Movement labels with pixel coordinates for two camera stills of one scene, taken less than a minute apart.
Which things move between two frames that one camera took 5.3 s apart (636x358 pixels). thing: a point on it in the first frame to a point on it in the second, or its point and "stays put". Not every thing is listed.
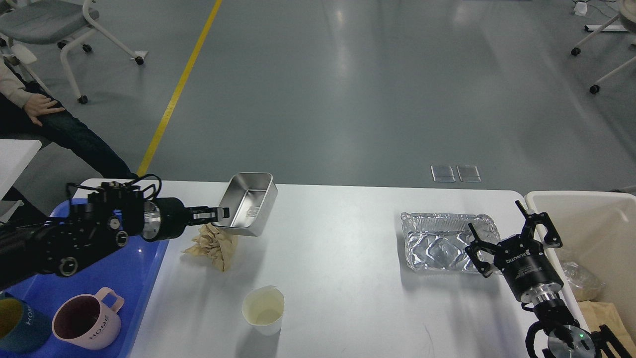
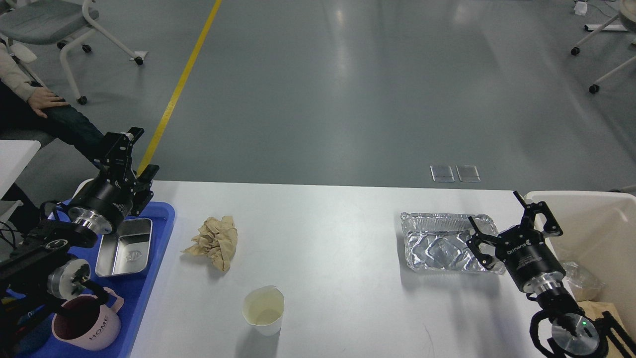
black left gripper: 165,218 to 102,204
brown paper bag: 596,313 stays put
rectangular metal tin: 250,197 to 126,251
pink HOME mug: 90,321 stays put
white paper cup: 263,307 stays put
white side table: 15,156 stays put
